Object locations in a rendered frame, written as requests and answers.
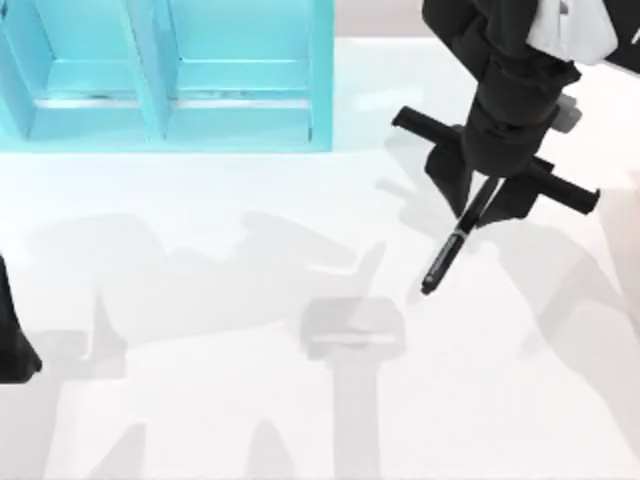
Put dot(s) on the black marker pen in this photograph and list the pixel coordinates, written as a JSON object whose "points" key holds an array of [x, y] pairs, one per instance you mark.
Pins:
{"points": [[445, 255]]}

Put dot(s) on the pale grey rounded box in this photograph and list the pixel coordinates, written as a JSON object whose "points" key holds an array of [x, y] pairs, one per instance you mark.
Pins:
{"points": [[569, 114]]}

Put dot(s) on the light blue rack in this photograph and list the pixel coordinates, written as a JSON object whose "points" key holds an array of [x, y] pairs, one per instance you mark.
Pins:
{"points": [[165, 75]]}

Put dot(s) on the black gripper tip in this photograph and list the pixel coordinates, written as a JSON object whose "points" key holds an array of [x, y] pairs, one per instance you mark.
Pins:
{"points": [[14, 340]]}

